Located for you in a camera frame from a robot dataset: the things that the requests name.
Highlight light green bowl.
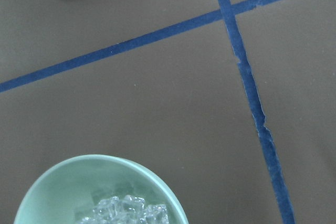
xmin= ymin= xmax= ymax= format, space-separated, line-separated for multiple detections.
xmin=14 ymin=154 xmax=188 ymax=223

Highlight ice cubes in green bowl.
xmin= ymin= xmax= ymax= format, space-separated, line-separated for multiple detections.
xmin=76 ymin=195 xmax=170 ymax=223

